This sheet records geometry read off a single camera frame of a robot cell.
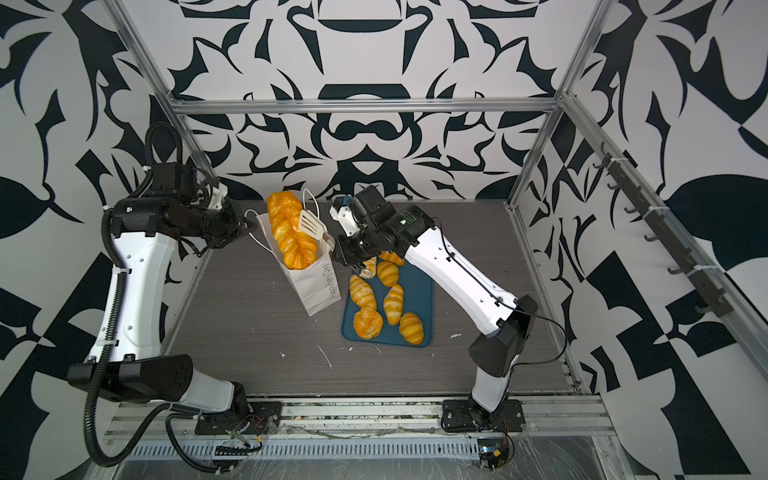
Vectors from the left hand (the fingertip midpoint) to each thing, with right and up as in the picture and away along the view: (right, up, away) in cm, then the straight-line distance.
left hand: (254, 220), depth 69 cm
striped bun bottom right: (+37, -29, +15) cm, 50 cm away
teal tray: (+41, -23, +27) cm, 54 cm away
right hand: (+18, -8, 0) cm, 20 cm away
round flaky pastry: (+25, -28, +16) cm, 41 cm away
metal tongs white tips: (+12, -1, +4) cm, 13 cm away
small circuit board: (+55, -54, +1) cm, 77 cm away
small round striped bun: (+31, -16, +28) cm, 44 cm away
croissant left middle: (+23, -21, +22) cm, 38 cm away
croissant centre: (+32, -24, +20) cm, 45 cm away
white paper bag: (+12, -17, +11) cm, 23 cm away
